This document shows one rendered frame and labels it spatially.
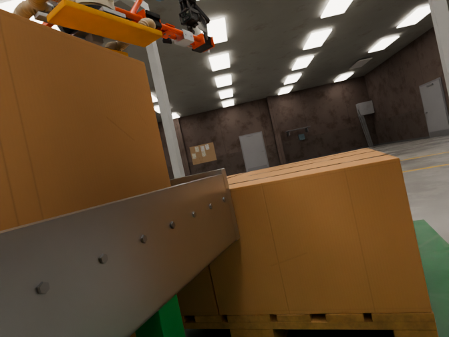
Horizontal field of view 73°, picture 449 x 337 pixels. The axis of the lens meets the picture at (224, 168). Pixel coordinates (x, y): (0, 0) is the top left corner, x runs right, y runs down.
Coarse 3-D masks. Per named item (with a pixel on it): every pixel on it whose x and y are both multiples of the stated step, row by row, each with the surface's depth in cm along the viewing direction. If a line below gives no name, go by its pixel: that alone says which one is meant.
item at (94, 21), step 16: (64, 0) 77; (48, 16) 82; (64, 16) 81; (80, 16) 83; (96, 16) 84; (112, 16) 88; (96, 32) 93; (112, 32) 95; (128, 32) 97; (144, 32) 99; (160, 32) 104
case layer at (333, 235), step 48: (240, 192) 93; (288, 192) 87; (336, 192) 83; (384, 192) 78; (240, 240) 94; (288, 240) 89; (336, 240) 84; (384, 240) 79; (192, 288) 102; (240, 288) 96; (288, 288) 90; (336, 288) 85; (384, 288) 80
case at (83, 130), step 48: (0, 48) 49; (48, 48) 58; (96, 48) 69; (0, 96) 48; (48, 96) 55; (96, 96) 66; (144, 96) 83; (0, 144) 46; (48, 144) 54; (96, 144) 64; (144, 144) 78; (0, 192) 45; (48, 192) 52; (96, 192) 61; (144, 192) 75
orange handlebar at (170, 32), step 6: (54, 0) 92; (114, 6) 104; (120, 12) 106; (126, 12) 108; (132, 18) 111; (138, 18) 113; (48, 24) 104; (162, 24) 123; (168, 24) 126; (162, 30) 128; (168, 30) 125; (174, 30) 128; (180, 30) 132; (162, 36) 129; (168, 36) 130; (174, 36) 134
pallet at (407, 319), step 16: (192, 320) 104; (208, 320) 100; (224, 320) 100; (240, 320) 96; (256, 320) 94; (272, 320) 93; (288, 320) 90; (304, 320) 89; (320, 320) 88; (336, 320) 85; (352, 320) 84; (368, 320) 83; (384, 320) 81; (400, 320) 79; (416, 320) 78; (432, 320) 77; (240, 336) 97; (256, 336) 95; (272, 336) 93; (400, 336) 80; (416, 336) 78; (432, 336) 77
